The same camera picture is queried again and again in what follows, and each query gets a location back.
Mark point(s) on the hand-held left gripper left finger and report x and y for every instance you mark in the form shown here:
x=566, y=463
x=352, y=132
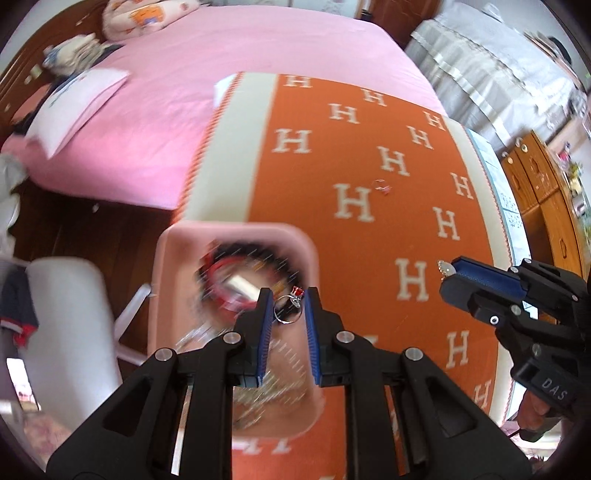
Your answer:
x=264, y=332

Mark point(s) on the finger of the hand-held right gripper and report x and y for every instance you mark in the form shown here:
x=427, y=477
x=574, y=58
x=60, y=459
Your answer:
x=471, y=297
x=489, y=277

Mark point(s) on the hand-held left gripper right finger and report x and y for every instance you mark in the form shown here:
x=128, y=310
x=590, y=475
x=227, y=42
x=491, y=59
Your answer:
x=311, y=332

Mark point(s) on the silver hair clip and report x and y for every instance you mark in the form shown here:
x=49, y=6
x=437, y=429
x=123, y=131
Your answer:
x=445, y=267

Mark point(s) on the clear red bangle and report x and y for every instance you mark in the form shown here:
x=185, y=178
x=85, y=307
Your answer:
x=221, y=270

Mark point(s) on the pink jewelry box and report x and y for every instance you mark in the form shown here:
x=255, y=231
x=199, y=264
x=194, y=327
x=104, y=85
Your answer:
x=175, y=277

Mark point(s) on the person's right hand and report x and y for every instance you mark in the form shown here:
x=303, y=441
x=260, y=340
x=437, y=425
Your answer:
x=538, y=420

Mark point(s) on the white printed mat teal edge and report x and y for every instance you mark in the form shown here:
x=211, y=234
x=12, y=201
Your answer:
x=508, y=203

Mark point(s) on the wooden cabinet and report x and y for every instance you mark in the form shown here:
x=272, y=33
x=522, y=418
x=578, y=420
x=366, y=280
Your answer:
x=554, y=207

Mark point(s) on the orange patterned blanket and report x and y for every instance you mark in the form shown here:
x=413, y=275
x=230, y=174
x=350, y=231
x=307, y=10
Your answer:
x=323, y=161

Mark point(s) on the white chair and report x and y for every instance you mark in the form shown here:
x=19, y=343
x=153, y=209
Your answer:
x=69, y=323

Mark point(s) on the white lace furniture cover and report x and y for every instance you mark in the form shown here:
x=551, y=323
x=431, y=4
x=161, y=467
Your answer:
x=485, y=60

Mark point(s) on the navy and red garment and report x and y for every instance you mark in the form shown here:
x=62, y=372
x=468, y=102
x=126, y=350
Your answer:
x=16, y=314

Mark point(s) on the wooden door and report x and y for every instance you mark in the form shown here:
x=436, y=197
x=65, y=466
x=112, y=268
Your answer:
x=406, y=18

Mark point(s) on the white pillow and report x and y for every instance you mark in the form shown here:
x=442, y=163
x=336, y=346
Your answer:
x=69, y=110

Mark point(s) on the pile of folded clothes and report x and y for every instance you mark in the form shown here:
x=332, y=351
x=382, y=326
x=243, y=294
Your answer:
x=71, y=53

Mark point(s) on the wooden headboard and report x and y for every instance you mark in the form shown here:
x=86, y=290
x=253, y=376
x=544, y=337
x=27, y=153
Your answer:
x=18, y=87

